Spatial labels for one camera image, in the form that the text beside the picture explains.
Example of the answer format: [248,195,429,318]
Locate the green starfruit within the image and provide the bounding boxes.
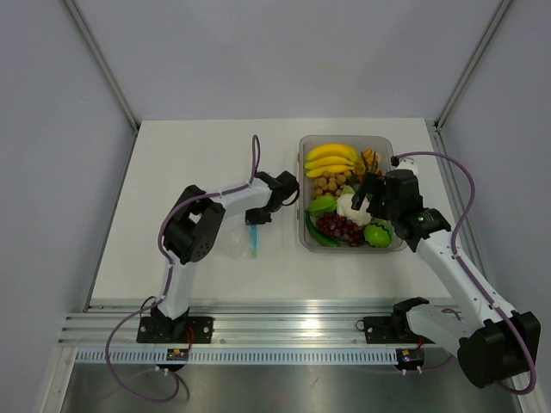
[307,195,337,217]

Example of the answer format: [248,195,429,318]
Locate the green toy watermelon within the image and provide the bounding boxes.
[363,219,393,248]

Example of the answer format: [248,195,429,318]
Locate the clear zip bag blue zipper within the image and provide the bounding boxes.
[222,225,258,260]

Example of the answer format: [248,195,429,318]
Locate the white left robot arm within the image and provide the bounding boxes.
[151,171,300,342]

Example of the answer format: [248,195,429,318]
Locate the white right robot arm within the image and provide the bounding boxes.
[352,169,541,393]

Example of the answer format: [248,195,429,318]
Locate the clear plastic food bin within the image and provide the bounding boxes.
[298,135,405,253]

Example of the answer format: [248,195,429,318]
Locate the white cauliflower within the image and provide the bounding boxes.
[337,194,371,227]

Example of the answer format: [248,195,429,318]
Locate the brown longan cluster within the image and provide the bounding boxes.
[311,170,352,200]

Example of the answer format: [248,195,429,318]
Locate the red grape bunch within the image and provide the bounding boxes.
[315,213,365,247]

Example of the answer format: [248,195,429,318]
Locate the orange yellow flower fruit cluster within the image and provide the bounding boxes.
[353,149,382,178]

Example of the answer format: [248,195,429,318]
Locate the yellow banana bunch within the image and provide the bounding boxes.
[304,144,358,178]

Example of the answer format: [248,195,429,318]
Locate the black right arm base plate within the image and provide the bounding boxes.
[355,316,433,345]

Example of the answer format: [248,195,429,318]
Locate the aluminium rail frame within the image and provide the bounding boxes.
[58,298,401,348]

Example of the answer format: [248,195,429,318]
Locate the right aluminium corner post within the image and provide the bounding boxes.
[434,0,515,133]

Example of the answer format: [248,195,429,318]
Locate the aluminium corner post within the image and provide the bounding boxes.
[60,0,140,136]
[434,0,515,133]

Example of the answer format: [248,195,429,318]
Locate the white slotted cable duct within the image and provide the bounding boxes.
[75,347,427,367]

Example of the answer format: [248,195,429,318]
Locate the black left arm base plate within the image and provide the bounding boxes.
[136,316,214,344]

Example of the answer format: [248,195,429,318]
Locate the left aluminium corner post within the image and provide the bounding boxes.
[60,0,140,136]

